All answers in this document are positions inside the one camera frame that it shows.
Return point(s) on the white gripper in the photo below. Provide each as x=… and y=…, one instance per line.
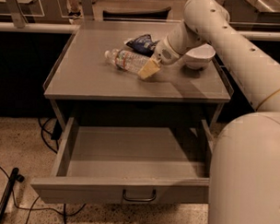
x=162, y=51

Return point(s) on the clear plastic water bottle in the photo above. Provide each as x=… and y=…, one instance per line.
x=127, y=61

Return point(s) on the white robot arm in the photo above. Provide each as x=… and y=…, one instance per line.
x=244, y=184

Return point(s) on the open grey top drawer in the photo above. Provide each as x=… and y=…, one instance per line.
x=95, y=164

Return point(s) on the blue crumpled chip bag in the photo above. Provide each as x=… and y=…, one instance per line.
x=142, y=44

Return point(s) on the grey metal cabinet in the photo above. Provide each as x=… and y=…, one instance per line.
x=104, y=95

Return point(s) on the white ceramic bowl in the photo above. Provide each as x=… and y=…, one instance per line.
x=200, y=57

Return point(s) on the black chair back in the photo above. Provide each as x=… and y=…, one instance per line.
x=153, y=15

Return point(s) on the black stand leg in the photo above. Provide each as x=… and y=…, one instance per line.
x=12, y=178

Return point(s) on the metal drawer handle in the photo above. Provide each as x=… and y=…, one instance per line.
x=138, y=196

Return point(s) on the white horizontal rail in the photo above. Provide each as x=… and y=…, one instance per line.
x=67, y=29

